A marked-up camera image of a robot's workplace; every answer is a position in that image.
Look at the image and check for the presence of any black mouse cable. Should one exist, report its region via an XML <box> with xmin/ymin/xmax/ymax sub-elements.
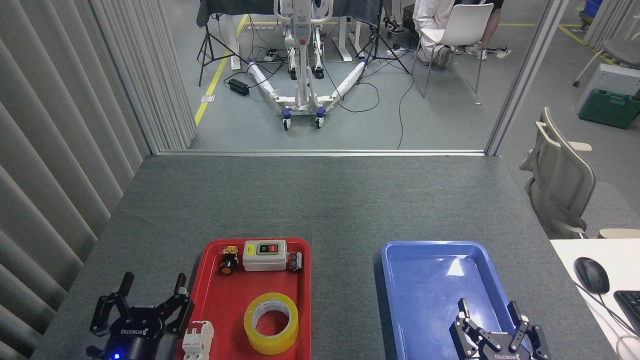
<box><xmin>575</xmin><ymin>282</ymin><xmax>640</xmax><ymax>337</ymax></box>

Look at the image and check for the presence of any grey switch box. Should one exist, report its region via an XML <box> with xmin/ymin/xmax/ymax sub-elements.
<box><xmin>242</xmin><ymin>239</ymin><xmax>289</xmax><ymax>272</ymax></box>

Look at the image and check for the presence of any grey pleated curtain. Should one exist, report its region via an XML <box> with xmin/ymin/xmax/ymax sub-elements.
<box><xmin>0</xmin><ymin>0</ymin><xmax>197</xmax><ymax>360</ymax></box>
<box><xmin>582</xmin><ymin>0</ymin><xmax>640</xmax><ymax>48</ymax></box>

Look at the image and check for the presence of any silver post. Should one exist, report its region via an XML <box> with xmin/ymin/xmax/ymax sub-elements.
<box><xmin>485</xmin><ymin>0</ymin><xmax>571</xmax><ymax>156</ymax></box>

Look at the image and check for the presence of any red plastic tray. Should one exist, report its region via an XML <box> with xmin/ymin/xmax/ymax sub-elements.
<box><xmin>175</xmin><ymin>238</ymin><xmax>312</xmax><ymax>360</ymax></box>

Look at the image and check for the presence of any person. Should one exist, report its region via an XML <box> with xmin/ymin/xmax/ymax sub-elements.
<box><xmin>464</xmin><ymin>0</ymin><xmax>503</xmax><ymax>61</ymax></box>
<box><xmin>369</xmin><ymin>0</ymin><xmax>405</xmax><ymax>42</ymax></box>
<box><xmin>412</xmin><ymin>0</ymin><xmax>456</xmax><ymax>68</ymax></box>

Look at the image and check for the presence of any blue bin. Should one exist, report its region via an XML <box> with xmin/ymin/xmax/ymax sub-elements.
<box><xmin>580</xmin><ymin>0</ymin><xmax>603</xmax><ymax>26</ymax></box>

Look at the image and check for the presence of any long black floor cable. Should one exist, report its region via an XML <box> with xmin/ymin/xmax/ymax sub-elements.
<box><xmin>397</xmin><ymin>70</ymin><xmax>416</xmax><ymax>150</ymax></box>

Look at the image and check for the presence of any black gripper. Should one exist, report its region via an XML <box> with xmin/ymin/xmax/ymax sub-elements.
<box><xmin>90</xmin><ymin>272</ymin><xmax>195</xmax><ymax>360</ymax></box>
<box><xmin>450</xmin><ymin>299</ymin><xmax>551</xmax><ymax>360</ymax></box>

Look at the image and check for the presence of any beige chair part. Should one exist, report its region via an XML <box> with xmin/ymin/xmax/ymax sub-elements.
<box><xmin>597</xmin><ymin>228</ymin><xmax>640</xmax><ymax>239</ymax></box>

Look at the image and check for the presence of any black tripod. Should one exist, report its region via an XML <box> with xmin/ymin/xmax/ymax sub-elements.
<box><xmin>356</xmin><ymin>0</ymin><xmax>411</xmax><ymax>86</ymax></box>
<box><xmin>196</xmin><ymin>12</ymin><xmax>248</xmax><ymax>87</ymax></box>

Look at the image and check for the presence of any white stand on wheels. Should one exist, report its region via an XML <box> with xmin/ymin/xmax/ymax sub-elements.
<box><xmin>246</xmin><ymin>0</ymin><xmax>368</xmax><ymax>131</ymax></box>

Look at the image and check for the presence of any black orange push button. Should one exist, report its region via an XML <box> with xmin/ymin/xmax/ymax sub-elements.
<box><xmin>219</xmin><ymin>245</ymin><xmax>239</xmax><ymax>275</ymax></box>

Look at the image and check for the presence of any beige office chair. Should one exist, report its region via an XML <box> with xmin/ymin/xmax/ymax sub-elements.
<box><xmin>519</xmin><ymin>106</ymin><xmax>597</xmax><ymax>240</ymax></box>

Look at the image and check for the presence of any grey padded chair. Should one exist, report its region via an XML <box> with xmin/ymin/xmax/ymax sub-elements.
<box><xmin>572</xmin><ymin>15</ymin><xmax>640</xmax><ymax>87</ymax></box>

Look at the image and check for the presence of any yellow tape roll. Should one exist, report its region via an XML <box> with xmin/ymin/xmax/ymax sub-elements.
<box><xmin>243</xmin><ymin>292</ymin><xmax>299</xmax><ymax>356</ymax></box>

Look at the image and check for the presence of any blue plastic tray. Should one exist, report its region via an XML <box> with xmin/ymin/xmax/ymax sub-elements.
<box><xmin>381</xmin><ymin>240</ymin><xmax>533</xmax><ymax>360</ymax></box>

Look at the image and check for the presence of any white desk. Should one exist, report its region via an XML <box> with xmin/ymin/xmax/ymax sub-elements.
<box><xmin>550</xmin><ymin>238</ymin><xmax>640</xmax><ymax>360</ymax></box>

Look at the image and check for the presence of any white circuit breaker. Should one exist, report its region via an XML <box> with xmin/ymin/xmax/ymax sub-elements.
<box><xmin>181</xmin><ymin>320</ymin><xmax>215</xmax><ymax>360</ymax></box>

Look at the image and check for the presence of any green plastic case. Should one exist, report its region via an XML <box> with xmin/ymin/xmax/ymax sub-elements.
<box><xmin>579</xmin><ymin>88</ymin><xmax>640</xmax><ymax>130</ymax></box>

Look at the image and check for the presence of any black computer mouse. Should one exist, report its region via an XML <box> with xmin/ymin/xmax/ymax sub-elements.
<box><xmin>574</xmin><ymin>257</ymin><xmax>611</xmax><ymax>295</ymax></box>

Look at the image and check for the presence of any white plastic chair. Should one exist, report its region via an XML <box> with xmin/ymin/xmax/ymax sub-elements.
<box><xmin>412</xmin><ymin>2</ymin><xmax>495</xmax><ymax>98</ymax></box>

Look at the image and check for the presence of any black keyboard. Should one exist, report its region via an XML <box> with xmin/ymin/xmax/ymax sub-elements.
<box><xmin>613</xmin><ymin>290</ymin><xmax>640</xmax><ymax>336</ymax></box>

